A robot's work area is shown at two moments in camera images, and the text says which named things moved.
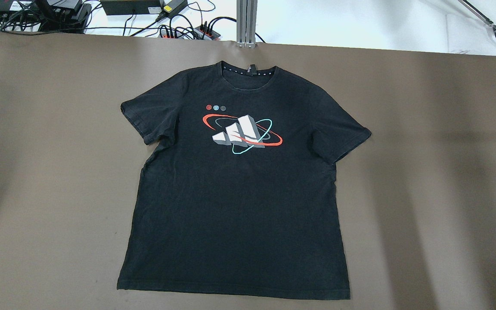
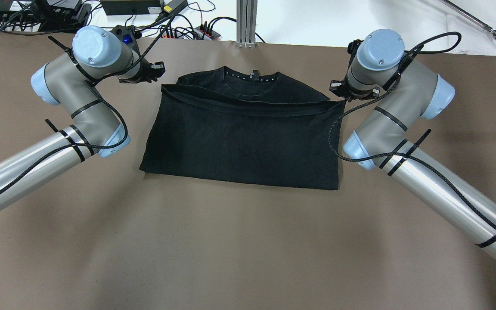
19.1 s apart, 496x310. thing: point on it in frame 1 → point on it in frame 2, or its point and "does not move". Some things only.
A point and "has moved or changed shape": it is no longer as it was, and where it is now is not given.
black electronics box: x=125 y=7 does not move
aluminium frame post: x=246 y=13 does not move
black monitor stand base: x=63 y=16 does not move
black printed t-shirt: x=241 y=196 has moved or changed shape
